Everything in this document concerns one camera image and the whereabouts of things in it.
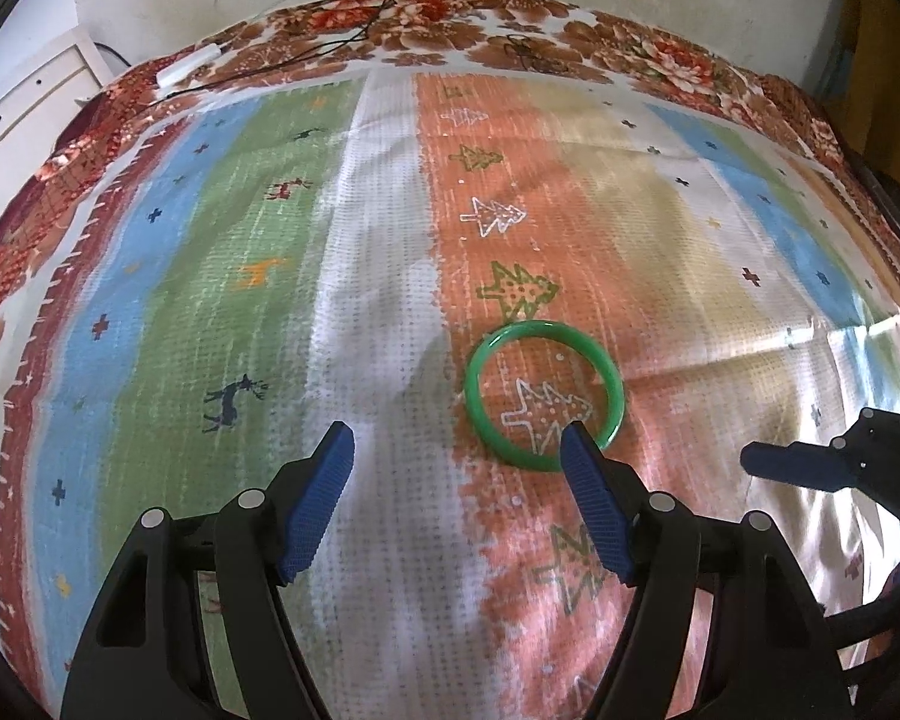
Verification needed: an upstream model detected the green jade bangle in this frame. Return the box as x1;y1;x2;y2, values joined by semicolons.
463;320;626;473

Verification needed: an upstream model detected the striped colourful cloth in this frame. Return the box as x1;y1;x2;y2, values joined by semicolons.
0;70;900;720

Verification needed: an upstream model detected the black power cable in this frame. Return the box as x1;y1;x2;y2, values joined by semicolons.
92;0;449;96

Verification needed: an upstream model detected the white wooden headboard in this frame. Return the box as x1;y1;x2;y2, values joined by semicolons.
0;26;113;200

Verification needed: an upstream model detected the hanging yellow brown garment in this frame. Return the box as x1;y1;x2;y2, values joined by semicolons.
820;0;900;172

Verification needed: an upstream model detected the white charger on bed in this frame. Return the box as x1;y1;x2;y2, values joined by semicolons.
155;43;221;89

